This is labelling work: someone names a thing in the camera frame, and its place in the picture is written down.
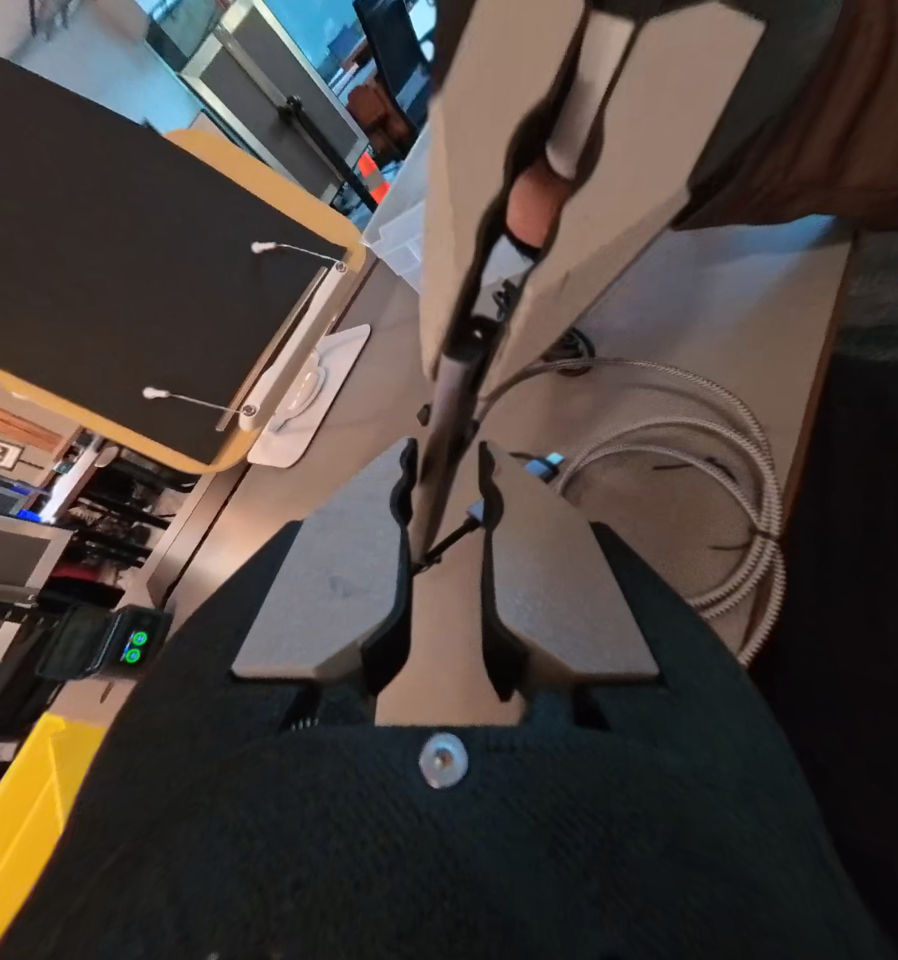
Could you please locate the small black display device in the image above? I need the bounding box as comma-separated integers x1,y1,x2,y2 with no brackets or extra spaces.
35,603,174,682

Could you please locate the person's right hand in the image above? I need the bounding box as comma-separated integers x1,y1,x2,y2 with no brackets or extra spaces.
505,159,566,252

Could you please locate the grey framed panel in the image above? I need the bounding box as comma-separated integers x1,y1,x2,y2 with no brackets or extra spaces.
179,0,371,207

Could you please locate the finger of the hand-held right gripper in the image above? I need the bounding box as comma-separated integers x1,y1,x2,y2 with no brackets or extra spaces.
417,0,592,376
486,0,766,391

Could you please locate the grey braided usb cable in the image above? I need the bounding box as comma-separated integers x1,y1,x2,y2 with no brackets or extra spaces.
475,358,787,669

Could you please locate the black desk grommet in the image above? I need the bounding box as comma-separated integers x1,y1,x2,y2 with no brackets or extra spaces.
542,330,596,376

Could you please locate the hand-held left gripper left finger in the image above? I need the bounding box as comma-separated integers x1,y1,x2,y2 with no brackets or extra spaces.
231,437,420,699

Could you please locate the person's brown clothing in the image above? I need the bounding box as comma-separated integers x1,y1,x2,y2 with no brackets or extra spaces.
674,0,898,234

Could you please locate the clear plastic bin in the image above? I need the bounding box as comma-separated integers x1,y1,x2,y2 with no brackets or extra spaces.
360,123,438,297

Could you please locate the yellow plastic bin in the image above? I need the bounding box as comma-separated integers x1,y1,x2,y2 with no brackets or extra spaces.
0,712,108,960

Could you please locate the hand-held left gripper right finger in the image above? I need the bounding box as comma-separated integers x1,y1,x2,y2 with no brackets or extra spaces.
477,441,660,702

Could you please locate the black board with wooden rim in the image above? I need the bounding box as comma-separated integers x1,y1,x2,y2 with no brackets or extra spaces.
0,41,367,475

